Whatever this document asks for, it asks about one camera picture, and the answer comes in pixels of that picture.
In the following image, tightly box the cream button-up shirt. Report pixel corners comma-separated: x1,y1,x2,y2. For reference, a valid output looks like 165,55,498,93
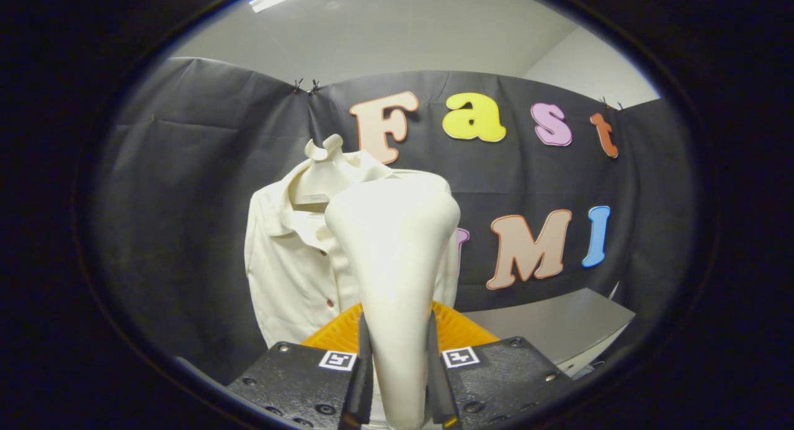
244,150,461,350

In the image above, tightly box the black backdrop cloth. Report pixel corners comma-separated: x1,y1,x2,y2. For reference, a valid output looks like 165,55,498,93
93,56,698,387

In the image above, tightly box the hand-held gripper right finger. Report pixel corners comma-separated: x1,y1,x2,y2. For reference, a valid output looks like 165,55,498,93
428,301,574,429

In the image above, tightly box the white cabinet with grey top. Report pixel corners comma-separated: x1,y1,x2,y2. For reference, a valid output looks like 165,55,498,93
462,286,636,378

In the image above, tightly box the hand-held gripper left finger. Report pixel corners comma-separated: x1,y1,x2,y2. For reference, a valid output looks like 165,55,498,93
226,302,375,430

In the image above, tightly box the white garment steamer head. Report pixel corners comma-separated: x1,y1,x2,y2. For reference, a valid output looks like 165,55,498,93
324,172,462,430

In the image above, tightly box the white clothes hanger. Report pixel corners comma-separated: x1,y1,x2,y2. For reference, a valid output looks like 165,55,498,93
292,133,345,205

